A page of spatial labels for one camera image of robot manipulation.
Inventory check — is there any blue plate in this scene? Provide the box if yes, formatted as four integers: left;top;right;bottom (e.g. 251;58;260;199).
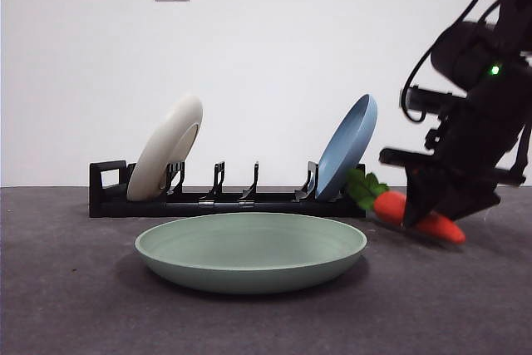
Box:
314;94;378;202

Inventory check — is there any orange carrot with green leaves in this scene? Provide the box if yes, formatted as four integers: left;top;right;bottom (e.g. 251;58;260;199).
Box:
347;168;466;244

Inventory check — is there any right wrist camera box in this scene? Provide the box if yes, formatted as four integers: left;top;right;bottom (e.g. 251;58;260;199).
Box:
408;86;466;115

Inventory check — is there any green plate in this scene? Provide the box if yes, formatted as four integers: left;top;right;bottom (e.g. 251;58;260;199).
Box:
133;212;368;294

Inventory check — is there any black plate rack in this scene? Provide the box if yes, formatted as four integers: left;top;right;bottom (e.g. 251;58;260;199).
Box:
88;159;367;219

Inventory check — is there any cream plate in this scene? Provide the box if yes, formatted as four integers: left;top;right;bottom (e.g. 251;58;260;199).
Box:
126;93;204;202

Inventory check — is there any black cable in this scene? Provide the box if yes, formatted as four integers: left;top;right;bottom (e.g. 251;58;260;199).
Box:
399;0;506;123

